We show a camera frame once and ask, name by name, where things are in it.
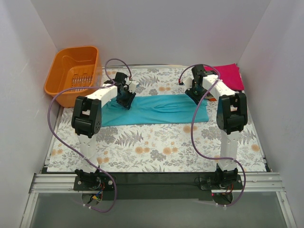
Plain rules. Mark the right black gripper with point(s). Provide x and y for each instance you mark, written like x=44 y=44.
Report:
x=194 y=93

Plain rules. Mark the folded magenta t-shirt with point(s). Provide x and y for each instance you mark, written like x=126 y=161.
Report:
x=231 y=76

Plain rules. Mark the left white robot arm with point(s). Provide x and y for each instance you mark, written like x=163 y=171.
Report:
x=87 y=122

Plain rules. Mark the aluminium frame rail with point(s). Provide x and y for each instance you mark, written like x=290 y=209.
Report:
x=64 y=182

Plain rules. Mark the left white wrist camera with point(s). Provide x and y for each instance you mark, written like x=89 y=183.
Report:
x=132 y=86

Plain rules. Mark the floral table mat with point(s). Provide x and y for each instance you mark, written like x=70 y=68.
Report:
x=155 y=147

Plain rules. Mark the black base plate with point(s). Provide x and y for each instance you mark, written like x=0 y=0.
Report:
x=155 y=185

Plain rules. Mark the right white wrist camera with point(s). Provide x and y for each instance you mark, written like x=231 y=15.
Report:
x=187 y=83

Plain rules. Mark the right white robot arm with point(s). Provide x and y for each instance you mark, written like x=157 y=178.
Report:
x=231 y=118

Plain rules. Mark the teal t-shirt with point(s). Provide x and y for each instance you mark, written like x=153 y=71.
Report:
x=157 y=109

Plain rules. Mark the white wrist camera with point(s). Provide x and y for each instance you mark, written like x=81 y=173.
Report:
x=132 y=86
x=187 y=83

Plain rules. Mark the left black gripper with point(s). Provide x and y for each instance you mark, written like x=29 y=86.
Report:
x=126 y=99

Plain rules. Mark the orange plastic basket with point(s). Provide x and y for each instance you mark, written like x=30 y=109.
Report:
x=74 y=67

